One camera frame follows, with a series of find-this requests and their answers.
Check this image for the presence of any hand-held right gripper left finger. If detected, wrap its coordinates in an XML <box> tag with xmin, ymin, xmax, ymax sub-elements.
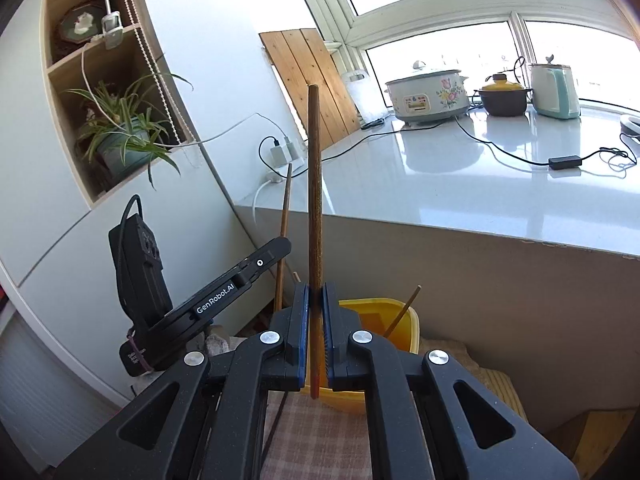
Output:
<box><xmin>52</xmin><ymin>282</ymin><xmax>308</xmax><ymax>480</ymax></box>

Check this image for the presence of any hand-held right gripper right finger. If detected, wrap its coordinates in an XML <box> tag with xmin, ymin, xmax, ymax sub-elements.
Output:
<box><xmin>320</xmin><ymin>281</ymin><xmax>573</xmax><ymax>480</ymax></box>

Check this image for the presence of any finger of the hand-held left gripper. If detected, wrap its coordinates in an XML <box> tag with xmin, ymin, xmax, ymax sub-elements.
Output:
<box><xmin>220</xmin><ymin>237</ymin><xmax>293</xmax><ymax>287</ymax></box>

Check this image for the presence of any yellow plastic container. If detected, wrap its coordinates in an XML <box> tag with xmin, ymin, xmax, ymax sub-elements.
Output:
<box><xmin>300</xmin><ymin>298</ymin><xmax>420</xmax><ymax>414</ymax></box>

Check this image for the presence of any brown wooden chopstick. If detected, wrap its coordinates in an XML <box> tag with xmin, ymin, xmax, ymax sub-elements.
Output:
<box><xmin>381</xmin><ymin>285</ymin><xmax>422</xmax><ymax>340</ymax></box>
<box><xmin>260</xmin><ymin>162</ymin><xmax>294</xmax><ymax>463</ymax></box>
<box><xmin>307</xmin><ymin>84</ymin><xmax>326</xmax><ymax>401</ymax></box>

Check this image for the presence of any white power strip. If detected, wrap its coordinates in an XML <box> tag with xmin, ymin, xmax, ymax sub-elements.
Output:
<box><xmin>264</xmin><ymin>169</ymin><xmax>307</xmax><ymax>184</ymax></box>

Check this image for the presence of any white cabinet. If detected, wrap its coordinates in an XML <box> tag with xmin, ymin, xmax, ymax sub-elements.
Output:
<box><xmin>0</xmin><ymin>0</ymin><xmax>236</xmax><ymax>411</ymax></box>

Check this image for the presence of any plaid cloth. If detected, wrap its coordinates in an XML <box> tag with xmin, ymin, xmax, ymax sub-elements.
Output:
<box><xmin>260</xmin><ymin>390</ymin><xmax>373</xmax><ymax>480</ymax></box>

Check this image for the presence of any beige cushion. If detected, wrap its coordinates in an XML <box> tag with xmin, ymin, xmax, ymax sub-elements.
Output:
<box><xmin>419</xmin><ymin>337</ymin><xmax>482</xmax><ymax>378</ymax></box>

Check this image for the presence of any potted spider plant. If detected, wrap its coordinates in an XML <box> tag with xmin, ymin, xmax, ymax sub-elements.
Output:
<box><xmin>62</xmin><ymin>72</ymin><xmax>195</xmax><ymax>191</ymax></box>

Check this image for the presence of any wooden slatted stool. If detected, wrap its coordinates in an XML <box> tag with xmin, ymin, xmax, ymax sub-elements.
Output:
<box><xmin>470</xmin><ymin>366</ymin><xmax>527</xmax><ymax>422</ymax></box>

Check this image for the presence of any white plastic cutting board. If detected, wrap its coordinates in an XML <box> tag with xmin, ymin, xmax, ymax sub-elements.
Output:
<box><xmin>341</xmin><ymin>71</ymin><xmax>389</xmax><ymax>126</ymax></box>

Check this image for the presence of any wooden plank board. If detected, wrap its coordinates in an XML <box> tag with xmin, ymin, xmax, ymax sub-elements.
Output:
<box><xmin>259</xmin><ymin>27</ymin><xmax>362</xmax><ymax>153</ymax></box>

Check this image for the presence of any wooden cubby shelf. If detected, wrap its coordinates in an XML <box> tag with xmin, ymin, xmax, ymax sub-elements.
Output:
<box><xmin>40</xmin><ymin>0</ymin><xmax>201</xmax><ymax>208</ymax></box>

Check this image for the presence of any floral white slow cooker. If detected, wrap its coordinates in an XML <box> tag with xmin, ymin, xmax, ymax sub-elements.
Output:
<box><xmin>385</xmin><ymin>61</ymin><xmax>471</xmax><ymax>123</ymax></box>

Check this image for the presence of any white clip-on device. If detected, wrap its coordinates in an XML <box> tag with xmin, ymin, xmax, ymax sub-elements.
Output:
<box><xmin>101</xmin><ymin>11</ymin><xmax>124</xmax><ymax>50</ymax></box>

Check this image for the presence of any dark octagonal framed ornament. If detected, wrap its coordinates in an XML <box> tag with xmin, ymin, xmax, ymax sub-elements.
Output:
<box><xmin>56</xmin><ymin>4</ymin><xmax>108</xmax><ymax>43</ymax></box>

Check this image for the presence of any brown clay pot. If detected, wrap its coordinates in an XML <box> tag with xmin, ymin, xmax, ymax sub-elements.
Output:
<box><xmin>473</xmin><ymin>74</ymin><xmax>533</xmax><ymax>117</ymax></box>

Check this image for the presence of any wooden crate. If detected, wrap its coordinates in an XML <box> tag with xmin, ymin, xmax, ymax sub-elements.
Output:
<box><xmin>544</xmin><ymin>409</ymin><xmax>638</xmax><ymax>480</ymax></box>

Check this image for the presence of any white power strip cable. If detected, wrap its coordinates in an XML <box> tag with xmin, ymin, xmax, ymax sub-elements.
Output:
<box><xmin>252</xmin><ymin>179</ymin><xmax>272</xmax><ymax>227</ymax></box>

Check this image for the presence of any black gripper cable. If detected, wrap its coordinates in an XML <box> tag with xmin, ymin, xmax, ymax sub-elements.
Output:
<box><xmin>119</xmin><ymin>194</ymin><xmax>146</xmax><ymax>241</ymax></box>

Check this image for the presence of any long white charging cable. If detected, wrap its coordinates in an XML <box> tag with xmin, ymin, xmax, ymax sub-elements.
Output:
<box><xmin>81</xmin><ymin>42</ymin><xmax>291</xmax><ymax>150</ymax></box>

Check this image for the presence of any black charger cable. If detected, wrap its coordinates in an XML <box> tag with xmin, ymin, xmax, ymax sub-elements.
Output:
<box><xmin>258</xmin><ymin>130</ymin><xmax>401</xmax><ymax>173</ymax></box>

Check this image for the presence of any white bead cord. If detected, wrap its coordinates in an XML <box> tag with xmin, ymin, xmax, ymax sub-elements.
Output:
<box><xmin>120</xmin><ymin>0</ymin><xmax>183</xmax><ymax>146</ymax></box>

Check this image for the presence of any black adapter cable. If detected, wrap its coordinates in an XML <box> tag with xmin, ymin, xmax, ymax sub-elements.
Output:
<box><xmin>452</xmin><ymin>110</ymin><xmax>640</xmax><ymax>181</ymax></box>

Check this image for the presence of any white window frame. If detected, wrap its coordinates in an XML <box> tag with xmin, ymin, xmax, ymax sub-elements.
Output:
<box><xmin>282</xmin><ymin>0</ymin><xmax>640</xmax><ymax>106</ymax></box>

